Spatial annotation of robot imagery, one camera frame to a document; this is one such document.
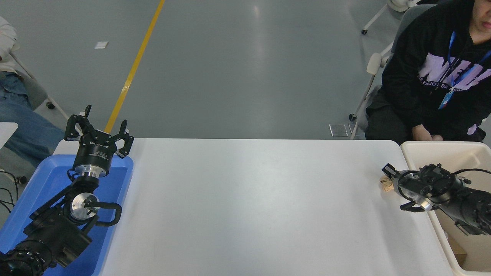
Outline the grey office chair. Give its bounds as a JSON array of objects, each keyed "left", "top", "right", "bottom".
[{"left": 8, "top": 42, "right": 70, "bottom": 121}]

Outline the large pale plastic bin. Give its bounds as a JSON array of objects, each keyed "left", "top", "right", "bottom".
[{"left": 400, "top": 141, "right": 491, "bottom": 276}]

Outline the blue lanyard with badge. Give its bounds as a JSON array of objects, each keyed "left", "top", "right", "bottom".
[{"left": 438, "top": 31, "right": 491, "bottom": 110}]

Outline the small white table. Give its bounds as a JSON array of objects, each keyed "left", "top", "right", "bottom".
[{"left": 0, "top": 123, "right": 18, "bottom": 149}]

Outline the blue plastic tray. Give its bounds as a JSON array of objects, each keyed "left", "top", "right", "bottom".
[{"left": 0, "top": 154, "right": 134, "bottom": 276}]

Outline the black floor cable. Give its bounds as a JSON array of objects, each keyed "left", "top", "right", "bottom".
[{"left": 0, "top": 171, "right": 27, "bottom": 214}]

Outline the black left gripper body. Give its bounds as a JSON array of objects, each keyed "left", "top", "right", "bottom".
[{"left": 74, "top": 131, "right": 118, "bottom": 171}]

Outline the white wheeled chair base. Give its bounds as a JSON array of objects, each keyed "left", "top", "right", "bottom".
[{"left": 361, "top": 0, "right": 417, "bottom": 35}]

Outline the person's right hand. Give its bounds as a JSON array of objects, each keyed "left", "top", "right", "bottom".
[{"left": 412, "top": 125, "right": 432, "bottom": 141}]

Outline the white framed office chair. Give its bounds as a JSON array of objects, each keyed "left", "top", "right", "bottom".
[{"left": 348, "top": 4, "right": 438, "bottom": 140}]

